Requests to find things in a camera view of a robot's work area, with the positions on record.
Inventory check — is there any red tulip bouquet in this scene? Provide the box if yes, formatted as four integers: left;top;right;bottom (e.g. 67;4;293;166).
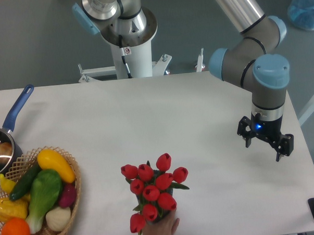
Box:
121;153;189;234

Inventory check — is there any yellow squash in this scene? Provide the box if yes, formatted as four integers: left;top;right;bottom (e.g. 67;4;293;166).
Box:
37;149;76;184

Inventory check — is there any yellow bell pepper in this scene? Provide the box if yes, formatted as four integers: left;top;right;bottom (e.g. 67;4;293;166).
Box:
0;198;29;223

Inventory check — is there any blue plastic bag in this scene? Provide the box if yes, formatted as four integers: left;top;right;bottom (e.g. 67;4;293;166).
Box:
287;0;314;31

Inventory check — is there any person's hand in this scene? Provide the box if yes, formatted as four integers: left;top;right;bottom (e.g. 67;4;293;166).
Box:
142;210;180;235

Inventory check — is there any small yellow banana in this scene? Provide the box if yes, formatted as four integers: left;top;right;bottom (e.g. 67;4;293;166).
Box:
0;174;16;194

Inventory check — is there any woven wicker basket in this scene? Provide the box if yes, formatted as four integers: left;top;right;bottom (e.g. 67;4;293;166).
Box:
0;146;81;235

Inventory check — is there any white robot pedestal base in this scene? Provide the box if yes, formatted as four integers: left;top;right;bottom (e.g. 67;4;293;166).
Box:
78;7;172;83

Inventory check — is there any green bok choy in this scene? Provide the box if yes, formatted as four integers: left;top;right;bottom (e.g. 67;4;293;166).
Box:
26;169;62;234

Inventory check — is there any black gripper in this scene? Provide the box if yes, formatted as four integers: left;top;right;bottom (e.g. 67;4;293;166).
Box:
237;109;294;162

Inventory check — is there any blue handled saucepan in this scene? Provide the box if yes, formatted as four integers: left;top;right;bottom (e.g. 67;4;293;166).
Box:
0;84;34;174

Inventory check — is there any orange fruit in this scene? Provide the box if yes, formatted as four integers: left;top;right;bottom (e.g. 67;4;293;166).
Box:
1;218;30;235

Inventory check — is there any white garlic bulb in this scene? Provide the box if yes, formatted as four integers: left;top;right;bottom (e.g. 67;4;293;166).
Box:
46;206;71;232

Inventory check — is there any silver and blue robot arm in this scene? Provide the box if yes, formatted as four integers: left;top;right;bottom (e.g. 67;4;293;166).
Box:
72;0;294;159

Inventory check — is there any bread roll in pan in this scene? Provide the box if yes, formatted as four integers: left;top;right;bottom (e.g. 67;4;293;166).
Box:
0;142;12;165

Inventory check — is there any purple red onion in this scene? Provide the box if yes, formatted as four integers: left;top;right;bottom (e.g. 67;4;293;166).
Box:
58;184;77;208

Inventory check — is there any green cucumber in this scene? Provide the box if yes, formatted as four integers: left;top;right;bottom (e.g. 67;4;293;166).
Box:
9;164;42;201

